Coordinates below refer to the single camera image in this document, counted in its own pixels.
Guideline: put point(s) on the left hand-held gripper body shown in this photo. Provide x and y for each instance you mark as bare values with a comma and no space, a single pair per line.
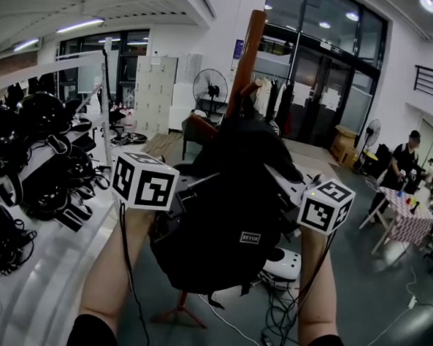
142,182

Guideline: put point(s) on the round ceiling light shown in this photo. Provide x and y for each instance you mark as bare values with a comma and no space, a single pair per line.
429,4

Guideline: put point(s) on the open brown cardboard box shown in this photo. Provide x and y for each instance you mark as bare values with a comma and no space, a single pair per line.
345,134

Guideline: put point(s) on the person's left forearm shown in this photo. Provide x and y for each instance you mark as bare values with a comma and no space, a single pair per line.
104,278

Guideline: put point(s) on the white plastic jug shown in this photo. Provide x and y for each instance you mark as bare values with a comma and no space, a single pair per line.
130,119

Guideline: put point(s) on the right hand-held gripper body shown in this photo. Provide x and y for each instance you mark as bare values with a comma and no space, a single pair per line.
327,208

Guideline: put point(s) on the white round floor device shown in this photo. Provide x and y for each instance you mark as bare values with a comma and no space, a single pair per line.
288,262

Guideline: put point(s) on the white power strip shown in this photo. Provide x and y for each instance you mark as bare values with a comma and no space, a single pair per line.
412,302

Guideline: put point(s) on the brown wooden coat stand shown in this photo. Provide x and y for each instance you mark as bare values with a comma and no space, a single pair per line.
247,53

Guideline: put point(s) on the pile of black helmets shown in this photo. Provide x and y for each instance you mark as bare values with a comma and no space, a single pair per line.
40,117

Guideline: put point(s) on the small yellow cup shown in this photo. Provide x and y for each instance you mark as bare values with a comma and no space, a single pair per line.
414,199

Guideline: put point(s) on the clothes rail with garments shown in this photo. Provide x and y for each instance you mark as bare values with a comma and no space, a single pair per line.
276,99

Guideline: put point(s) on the white metal shelf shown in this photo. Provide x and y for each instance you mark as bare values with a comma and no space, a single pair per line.
29,296

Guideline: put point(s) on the black backpack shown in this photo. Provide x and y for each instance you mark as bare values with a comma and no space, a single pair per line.
229,206

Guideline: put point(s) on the white tube light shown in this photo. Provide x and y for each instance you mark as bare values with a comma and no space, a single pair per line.
26,45
80,25

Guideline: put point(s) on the dark glass entrance door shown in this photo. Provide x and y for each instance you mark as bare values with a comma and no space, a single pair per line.
329,66

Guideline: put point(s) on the table with pink checkered cloth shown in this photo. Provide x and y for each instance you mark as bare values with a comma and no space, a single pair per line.
411,224

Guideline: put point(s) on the black standing fan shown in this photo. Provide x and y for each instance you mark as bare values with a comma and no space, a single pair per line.
372,132
210,88

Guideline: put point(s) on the small black figure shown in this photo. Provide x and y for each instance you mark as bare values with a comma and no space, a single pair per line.
415,208

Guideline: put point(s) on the beige door mat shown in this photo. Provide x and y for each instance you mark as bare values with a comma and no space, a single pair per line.
313,152

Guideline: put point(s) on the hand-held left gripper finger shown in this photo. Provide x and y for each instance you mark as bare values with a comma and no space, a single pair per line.
186,183
206,182

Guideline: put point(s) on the yellow round stool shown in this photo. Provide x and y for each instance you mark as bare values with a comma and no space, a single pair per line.
369,155

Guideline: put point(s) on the wooden plank platform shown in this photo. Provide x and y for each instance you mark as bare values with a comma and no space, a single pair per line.
163,143

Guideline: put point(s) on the white locker cabinet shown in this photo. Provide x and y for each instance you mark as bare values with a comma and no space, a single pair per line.
155,95

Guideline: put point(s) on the white paper notice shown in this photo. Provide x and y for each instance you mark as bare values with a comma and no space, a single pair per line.
331,98
302,94

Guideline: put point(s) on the blue wall poster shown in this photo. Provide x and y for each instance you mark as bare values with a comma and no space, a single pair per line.
239,48

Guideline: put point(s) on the person's right forearm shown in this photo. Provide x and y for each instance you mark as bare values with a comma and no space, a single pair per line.
319,292

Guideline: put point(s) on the person's black printed t-shirt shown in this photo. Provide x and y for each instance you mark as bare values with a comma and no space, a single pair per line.
93,338

